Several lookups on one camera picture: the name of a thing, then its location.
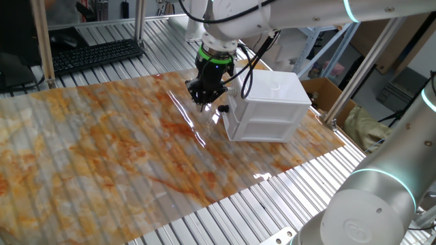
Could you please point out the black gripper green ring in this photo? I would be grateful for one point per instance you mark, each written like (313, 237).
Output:
(213, 71)

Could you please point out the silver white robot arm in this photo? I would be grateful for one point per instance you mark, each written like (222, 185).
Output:
(306, 13)

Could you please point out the person's forearm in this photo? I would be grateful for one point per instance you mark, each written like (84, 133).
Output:
(50, 2)

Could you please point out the white plastic drawer cabinet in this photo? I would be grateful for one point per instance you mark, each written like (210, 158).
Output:
(272, 85)

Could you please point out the white foam blocks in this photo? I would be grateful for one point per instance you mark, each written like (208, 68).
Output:
(286, 47)

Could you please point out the orange marble pattern mat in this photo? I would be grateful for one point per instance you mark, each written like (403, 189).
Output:
(102, 136)

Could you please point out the blue grey metal shelf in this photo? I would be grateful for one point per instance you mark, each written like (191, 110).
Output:
(308, 49)

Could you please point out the black keyboard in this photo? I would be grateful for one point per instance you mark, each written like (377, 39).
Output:
(95, 54)

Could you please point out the open cardboard box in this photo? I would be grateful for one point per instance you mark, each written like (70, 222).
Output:
(327, 90)

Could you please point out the pink soft object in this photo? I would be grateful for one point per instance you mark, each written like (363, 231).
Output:
(335, 69)

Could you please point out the grey metal profile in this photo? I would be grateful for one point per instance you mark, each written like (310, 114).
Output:
(102, 10)

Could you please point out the black mouse pad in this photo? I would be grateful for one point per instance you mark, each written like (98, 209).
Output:
(81, 35)

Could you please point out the black computer mouse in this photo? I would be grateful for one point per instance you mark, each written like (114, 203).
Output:
(64, 41)

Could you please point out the olive green bag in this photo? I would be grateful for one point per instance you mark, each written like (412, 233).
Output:
(361, 129)

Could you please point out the person's grey shirt torso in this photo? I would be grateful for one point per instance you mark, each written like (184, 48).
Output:
(64, 12)

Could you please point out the large brown cardboard panel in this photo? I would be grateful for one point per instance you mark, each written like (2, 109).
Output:
(371, 34)

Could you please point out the black tripod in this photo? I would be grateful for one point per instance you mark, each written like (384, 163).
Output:
(396, 114)

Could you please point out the grey equipment case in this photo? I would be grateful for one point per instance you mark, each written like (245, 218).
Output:
(398, 92)

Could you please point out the black computer monitor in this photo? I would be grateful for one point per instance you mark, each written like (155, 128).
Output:
(17, 34)

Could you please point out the grey aluminium frame post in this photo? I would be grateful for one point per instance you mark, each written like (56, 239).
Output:
(139, 20)

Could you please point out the black wall adapter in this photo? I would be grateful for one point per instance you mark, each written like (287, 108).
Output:
(125, 9)

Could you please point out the metal bracket plate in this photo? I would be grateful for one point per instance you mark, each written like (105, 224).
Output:
(279, 236)

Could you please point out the slanted aluminium frame post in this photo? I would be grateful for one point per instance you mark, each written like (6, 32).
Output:
(366, 69)

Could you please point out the tan frame post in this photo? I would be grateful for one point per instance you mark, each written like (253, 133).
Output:
(44, 41)

